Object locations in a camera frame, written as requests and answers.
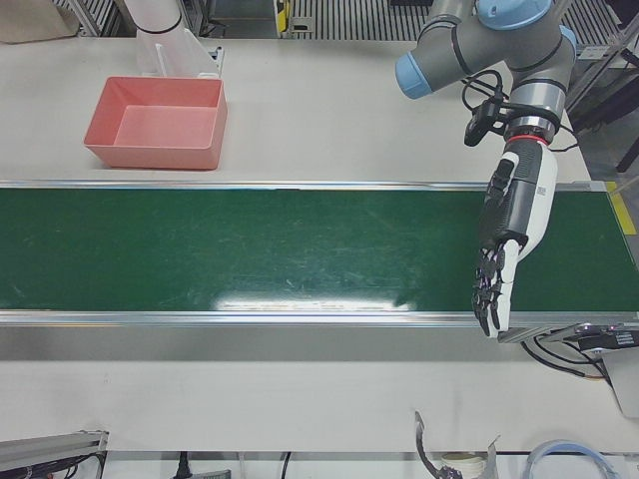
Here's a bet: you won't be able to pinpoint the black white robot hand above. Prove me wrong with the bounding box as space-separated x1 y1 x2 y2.
470 139 559 340

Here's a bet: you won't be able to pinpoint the grey box housing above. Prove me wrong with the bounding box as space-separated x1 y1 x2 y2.
600 347 639 419

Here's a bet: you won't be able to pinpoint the pink plastic box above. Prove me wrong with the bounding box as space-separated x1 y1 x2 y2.
83 75 230 172

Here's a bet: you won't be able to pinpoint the yellow tape strip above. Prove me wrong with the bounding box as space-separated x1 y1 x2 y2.
605 181 638 236

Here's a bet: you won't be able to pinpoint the black electronics board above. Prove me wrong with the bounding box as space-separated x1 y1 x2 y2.
562 321 639 352

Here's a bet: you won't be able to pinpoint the grey ribbed roller track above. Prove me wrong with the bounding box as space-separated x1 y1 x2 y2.
292 0 433 41

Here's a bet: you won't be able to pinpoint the black metal tongs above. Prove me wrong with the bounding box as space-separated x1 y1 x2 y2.
412 408 501 479

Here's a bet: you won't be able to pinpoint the white tape roll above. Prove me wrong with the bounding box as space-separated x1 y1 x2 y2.
440 450 488 474

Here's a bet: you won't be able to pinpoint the green belt conveyor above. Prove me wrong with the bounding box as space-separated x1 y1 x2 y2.
0 178 639 345

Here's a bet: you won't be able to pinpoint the white cylindrical robot column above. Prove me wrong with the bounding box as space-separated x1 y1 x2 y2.
122 0 185 36

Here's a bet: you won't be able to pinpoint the brown cardboard sheet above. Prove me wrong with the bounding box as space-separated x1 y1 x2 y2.
0 0 82 45

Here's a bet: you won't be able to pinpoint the aluminium extrusion bar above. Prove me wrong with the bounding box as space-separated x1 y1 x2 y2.
0 429 111 471

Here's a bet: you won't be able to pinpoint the thin dark wrist wire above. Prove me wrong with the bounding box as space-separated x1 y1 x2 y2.
547 123 581 153

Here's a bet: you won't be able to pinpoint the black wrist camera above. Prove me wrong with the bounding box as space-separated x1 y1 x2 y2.
463 99 506 148

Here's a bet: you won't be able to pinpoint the black looped wrist cable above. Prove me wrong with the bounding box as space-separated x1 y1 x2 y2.
460 69 505 112

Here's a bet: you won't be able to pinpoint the aluminium frame rack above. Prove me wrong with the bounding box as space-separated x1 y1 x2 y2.
567 0 639 174

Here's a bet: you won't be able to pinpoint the black cable bundle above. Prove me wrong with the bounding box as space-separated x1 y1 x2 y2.
520 334 611 383

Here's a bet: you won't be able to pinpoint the yellow black post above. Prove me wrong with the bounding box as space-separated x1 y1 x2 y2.
273 0 295 37

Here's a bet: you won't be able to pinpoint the white angled mounting bracket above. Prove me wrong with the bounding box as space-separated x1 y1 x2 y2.
135 27 224 80

